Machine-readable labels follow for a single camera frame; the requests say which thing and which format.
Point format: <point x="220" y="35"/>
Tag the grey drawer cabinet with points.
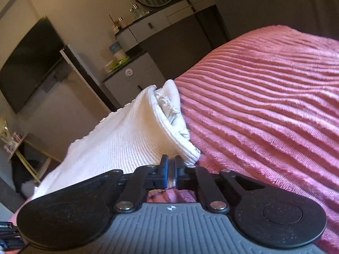
<point x="137" y="75"/>

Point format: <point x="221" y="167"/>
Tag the pink ribbed bedspread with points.
<point x="266" y="105"/>

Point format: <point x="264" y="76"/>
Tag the green tray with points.
<point x="114" y="64"/>

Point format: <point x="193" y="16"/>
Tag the white tower fan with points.
<point x="94" y="85"/>

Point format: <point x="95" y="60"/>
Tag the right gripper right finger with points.
<point x="202" y="183"/>

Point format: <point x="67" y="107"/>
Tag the grey vanity desk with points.
<point x="176" y="36"/>

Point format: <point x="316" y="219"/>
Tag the white wooden side shelf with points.
<point x="13" y="143"/>

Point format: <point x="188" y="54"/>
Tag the white knit garment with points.
<point x="139" y="134"/>

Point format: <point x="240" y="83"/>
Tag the blue white canister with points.
<point x="117" y="51"/>

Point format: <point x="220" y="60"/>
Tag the wall mounted television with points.
<point x="30" y="63"/>

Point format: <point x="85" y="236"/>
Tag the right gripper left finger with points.
<point x="138" y="184"/>

